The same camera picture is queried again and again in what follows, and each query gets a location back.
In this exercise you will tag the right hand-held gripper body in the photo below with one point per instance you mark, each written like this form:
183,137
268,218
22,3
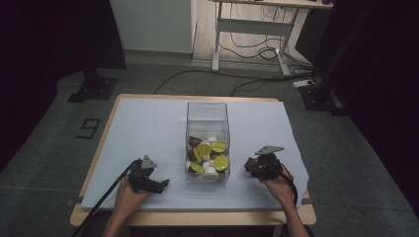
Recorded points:
270,163

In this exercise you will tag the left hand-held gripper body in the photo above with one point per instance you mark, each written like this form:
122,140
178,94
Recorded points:
142,174

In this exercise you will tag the single brown kiwi half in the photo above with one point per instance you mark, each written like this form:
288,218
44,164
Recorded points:
251,163

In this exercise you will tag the clear plastic box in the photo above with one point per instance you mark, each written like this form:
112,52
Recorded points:
207,121

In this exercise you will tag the person's right hand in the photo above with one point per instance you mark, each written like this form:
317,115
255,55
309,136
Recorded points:
280,189

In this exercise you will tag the person's left hand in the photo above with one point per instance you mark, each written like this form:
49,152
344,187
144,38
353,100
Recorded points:
126,199

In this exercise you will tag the white round piece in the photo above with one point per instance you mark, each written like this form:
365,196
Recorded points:
206,157
207,165
210,171
211,139

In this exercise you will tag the wooden table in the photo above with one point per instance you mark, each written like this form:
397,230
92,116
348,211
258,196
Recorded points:
197,218

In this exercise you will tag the grey tape piece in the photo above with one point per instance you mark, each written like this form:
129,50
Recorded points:
308,200

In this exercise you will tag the black stand base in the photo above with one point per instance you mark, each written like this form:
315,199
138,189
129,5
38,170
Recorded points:
94,87
318,97

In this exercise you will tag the white power strip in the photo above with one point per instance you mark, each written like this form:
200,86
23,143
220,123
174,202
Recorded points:
303,83

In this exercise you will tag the dark curtain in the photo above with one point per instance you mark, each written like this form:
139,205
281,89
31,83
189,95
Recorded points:
49,36
378,65

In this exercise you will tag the white cabinet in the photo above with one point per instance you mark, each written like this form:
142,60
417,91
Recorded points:
151,23

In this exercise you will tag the white metal frame desk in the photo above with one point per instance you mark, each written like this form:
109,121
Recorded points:
250,27

